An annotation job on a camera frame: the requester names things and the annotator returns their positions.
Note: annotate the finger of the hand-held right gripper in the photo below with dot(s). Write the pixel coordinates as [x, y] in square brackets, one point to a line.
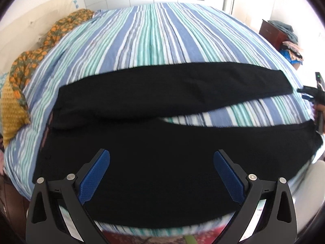
[307, 90]

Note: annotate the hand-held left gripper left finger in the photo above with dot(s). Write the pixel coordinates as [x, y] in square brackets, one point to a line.
[94, 178]

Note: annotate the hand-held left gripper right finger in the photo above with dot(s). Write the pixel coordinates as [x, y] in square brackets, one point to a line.
[229, 178]

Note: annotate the black pants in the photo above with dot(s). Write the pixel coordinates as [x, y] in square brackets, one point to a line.
[162, 157]

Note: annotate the person's right hand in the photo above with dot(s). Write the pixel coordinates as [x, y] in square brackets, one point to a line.
[320, 108]

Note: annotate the colourful clothes pile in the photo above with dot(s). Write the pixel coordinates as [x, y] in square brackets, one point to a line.
[293, 53]

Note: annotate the grey-blue folded cloth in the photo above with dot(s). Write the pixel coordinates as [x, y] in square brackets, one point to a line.
[287, 29]

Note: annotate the dark wooden nightstand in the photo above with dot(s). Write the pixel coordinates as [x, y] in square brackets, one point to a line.
[271, 33]

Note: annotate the green flat object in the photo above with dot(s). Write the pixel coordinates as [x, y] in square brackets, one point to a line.
[190, 240]

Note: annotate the white cloth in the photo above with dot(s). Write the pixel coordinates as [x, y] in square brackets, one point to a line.
[309, 195]

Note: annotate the mustard knit blanket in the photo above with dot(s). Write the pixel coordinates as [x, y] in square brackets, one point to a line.
[10, 109]

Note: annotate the orange floral cloth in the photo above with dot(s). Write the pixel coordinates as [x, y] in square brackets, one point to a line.
[33, 58]

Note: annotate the striped bed cover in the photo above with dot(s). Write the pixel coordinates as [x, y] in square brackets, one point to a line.
[152, 35]

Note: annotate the cream padded headboard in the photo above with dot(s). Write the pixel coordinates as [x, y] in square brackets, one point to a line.
[30, 22]

